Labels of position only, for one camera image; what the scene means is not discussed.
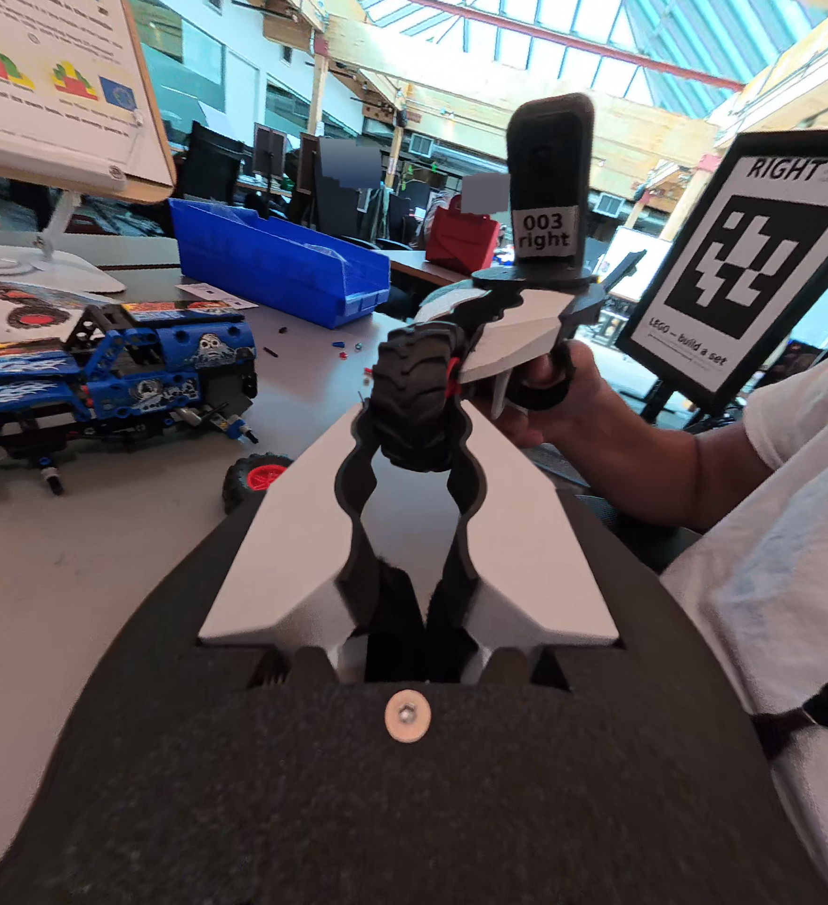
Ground blue toy brick truck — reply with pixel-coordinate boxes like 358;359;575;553
0;300;261;499

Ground small white paper card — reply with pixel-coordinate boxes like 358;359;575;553
175;281;259;312

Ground black shoulder strap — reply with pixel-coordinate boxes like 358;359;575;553
749;707;818;761

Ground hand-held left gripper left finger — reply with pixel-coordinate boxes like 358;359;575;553
198;406;379;666

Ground red bag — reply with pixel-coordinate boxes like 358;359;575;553
424;194;500;275

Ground black chair back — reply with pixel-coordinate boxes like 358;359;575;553
173;122;245;202

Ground black framed marker sign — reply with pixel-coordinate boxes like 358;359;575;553
615;129;828;425

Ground person's right forearm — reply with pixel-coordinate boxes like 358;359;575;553
626;410;775;531

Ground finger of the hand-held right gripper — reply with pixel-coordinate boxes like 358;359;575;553
456;291;577;386
414;286;528;337

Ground black toy wheel red rim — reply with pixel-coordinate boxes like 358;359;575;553
221;452;295;516

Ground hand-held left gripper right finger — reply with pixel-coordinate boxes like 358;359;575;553
444;404;621;666

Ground black rubber toy tire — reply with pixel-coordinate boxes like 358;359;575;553
371;321;471;473

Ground scattered small brick pieces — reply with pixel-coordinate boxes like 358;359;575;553
262;325;365;358

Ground black office chair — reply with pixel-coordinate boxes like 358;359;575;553
594;249;649;304

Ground blue plastic bin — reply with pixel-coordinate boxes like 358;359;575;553
168;198;392;329

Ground person's right hand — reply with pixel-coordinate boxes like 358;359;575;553
472;341;641;462

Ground instruction board on white stand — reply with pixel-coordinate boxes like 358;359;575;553
0;0;178;294

